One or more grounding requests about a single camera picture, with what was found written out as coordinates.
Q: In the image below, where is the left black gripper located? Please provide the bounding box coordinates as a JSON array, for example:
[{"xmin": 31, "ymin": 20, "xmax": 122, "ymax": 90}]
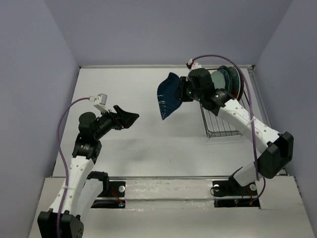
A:
[{"xmin": 94, "ymin": 105, "xmax": 139, "ymax": 140}]

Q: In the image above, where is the navy blue leaf-shaped dish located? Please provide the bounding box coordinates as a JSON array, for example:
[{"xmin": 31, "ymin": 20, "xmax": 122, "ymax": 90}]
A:
[{"xmin": 157, "ymin": 72, "xmax": 182, "ymax": 120}]

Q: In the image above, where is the light green round plate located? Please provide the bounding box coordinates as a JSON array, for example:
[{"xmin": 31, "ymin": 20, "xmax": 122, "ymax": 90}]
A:
[{"xmin": 211, "ymin": 71, "xmax": 226, "ymax": 89}]

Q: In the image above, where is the teal scalloped edge plate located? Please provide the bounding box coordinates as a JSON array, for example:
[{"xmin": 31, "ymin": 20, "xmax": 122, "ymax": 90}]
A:
[{"xmin": 218, "ymin": 68, "xmax": 233, "ymax": 93}]

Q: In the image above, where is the red and teal floral plate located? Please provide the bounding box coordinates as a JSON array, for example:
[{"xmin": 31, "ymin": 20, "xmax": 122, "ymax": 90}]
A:
[{"xmin": 228, "ymin": 66, "xmax": 240, "ymax": 101}]

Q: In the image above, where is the dark teal speckled plate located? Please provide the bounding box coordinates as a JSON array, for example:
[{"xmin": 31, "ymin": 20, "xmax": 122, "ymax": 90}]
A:
[{"xmin": 236, "ymin": 67, "xmax": 245, "ymax": 101}]

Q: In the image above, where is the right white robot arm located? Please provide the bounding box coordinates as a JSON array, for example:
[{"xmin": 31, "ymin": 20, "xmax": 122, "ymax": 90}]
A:
[{"xmin": 165, "ymin": 67, "xmax": 294, "ymax": 194}]

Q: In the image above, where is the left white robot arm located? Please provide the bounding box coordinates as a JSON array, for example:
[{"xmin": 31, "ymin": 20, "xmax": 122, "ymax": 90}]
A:
[{"xmin": 37, "ymin": 105, "xmax": 139, "ymax": 238}]

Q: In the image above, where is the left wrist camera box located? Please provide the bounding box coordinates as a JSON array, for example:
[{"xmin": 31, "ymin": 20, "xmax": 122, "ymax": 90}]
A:
[{"xmin": 93, "ymin": 94, "xmax": 108, "ymax": 113}]

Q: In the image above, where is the black wire dish rack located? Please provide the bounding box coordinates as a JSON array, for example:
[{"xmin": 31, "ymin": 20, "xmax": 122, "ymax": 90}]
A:
[{"xmin": 199, "ymin": 68, "xmax": 251, "ymax": 138}]

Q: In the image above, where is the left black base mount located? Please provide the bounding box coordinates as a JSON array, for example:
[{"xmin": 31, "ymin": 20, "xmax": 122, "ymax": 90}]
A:
[{"xmin": 91, "ymin": 180, "xmax": 126, "ymax": 209}]

